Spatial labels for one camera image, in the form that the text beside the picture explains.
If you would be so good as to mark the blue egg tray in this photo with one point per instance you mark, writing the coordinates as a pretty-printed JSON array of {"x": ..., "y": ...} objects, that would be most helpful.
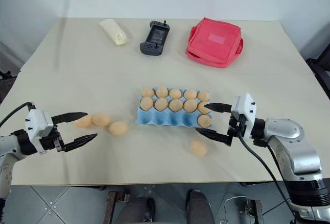
[{"x": 165, "y": 119}]

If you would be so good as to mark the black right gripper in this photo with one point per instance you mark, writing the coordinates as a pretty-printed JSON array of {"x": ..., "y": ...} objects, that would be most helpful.
[{"x": 236, "y": 126}]

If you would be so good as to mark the white bag of rice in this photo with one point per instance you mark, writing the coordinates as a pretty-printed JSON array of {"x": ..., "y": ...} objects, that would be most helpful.
[{"x": 114, "y": 31}]

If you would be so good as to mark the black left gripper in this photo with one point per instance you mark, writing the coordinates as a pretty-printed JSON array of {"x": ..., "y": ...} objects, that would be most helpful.
[{"x": 50, "y": 140}]

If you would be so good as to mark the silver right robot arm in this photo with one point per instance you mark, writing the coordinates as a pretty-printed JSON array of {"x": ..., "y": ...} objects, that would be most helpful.
[{"x": 296, "y": 144}]

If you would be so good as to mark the dark rounded shape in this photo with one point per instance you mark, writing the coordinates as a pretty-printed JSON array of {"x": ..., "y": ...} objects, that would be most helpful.
[{"x": 199, "y": 207}]

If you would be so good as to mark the black stand base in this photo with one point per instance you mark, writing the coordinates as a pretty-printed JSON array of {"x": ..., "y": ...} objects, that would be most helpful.
[{"x": 5, "y": 75}]

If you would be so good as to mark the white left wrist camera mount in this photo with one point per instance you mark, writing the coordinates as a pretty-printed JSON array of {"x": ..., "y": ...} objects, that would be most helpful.
[{"x": 36, "y": 122}]

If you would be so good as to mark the black chair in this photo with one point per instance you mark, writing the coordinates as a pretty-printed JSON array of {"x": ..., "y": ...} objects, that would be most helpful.
[{"x": 321, "y": 71}]

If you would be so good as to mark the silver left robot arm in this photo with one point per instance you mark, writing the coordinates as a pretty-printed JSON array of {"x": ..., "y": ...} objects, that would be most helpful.
[{"x": 7, "y": 142}]

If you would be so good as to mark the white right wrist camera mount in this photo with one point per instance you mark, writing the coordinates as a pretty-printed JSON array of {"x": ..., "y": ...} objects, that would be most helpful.
[{"x": 245, "y": 108}]

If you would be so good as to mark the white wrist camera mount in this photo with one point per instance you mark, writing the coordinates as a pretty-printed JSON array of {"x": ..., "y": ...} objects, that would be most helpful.
[
  {"x": 245, "y": 108},
  {"x": 36, "y": 122}
]

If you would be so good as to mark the dark grey game controller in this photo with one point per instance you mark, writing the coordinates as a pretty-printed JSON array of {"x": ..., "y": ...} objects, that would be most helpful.
[{"x": 154, "y": 38}]

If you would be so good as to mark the rusty metal table leg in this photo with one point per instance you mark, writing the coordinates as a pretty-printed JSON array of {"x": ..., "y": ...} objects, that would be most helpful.
[
  {"x": 111, "y": 207},
  {"x": 255, "y": 212}
]

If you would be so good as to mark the brown egg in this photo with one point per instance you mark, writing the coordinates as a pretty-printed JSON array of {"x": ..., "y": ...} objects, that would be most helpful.
[
  {"x": 147, "y": 92},
  {"x": 161, "y": 104},
  {"x": 101, "y": 119},
  {"x": 176, "y": 105},
  {"x": 175, "y": 93},
  {"x": 203, "y": 96},
  {"x": 118, "y": 128},
  {"x": 198, "y": 148},
  {"x": 147, "y": 104},
  {"x": 202, "y": 108},
  {"x": 204, "y": 121},
  {"x": 190, "y": 105},
  {"x": 190, "y": 94},
  {"x": 83, "y": 122},
  {"x": 162, "y": 91}
]

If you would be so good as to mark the red fabric bag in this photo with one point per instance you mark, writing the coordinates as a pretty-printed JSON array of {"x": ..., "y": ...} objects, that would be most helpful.
[{"x": 214, "y": 43}]

